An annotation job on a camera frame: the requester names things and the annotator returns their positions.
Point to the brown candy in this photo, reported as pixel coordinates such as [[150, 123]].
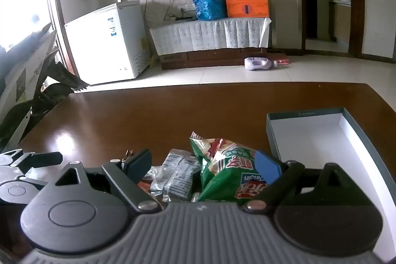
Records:
[[127, 154]]

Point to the dark green potted plant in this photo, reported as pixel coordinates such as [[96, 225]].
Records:
[[55, 90]]

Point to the red packet on floor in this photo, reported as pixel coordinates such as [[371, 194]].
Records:
[[283, 61]]

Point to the white chest freezer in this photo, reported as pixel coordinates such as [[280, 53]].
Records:
[[105, 44]]

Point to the kitchen counter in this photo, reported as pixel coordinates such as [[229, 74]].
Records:
[[340, 22]]

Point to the silver snack packet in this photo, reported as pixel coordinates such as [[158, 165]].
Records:
[[176, 172]]

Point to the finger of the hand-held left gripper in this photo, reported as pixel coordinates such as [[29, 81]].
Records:
[[37, 158]]

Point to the black power strip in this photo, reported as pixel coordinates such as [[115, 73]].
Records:
[[184, 17]]

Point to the grey cardboard box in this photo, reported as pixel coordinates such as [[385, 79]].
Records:
[[309, 134]]

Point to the green snack bag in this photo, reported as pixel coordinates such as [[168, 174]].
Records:
[[229, 171]]

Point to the white lace cabinet cloth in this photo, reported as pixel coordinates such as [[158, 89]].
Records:
[[210, 35]]

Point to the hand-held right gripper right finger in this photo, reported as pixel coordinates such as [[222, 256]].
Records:
[[267, 169]]

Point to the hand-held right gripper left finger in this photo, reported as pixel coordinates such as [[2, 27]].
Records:
[[139, 165]]

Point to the orange snack bar packet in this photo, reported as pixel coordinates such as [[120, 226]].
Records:
[[145, 186]]

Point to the brown wooden television cabinet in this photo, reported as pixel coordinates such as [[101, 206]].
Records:
[[216, 58]]

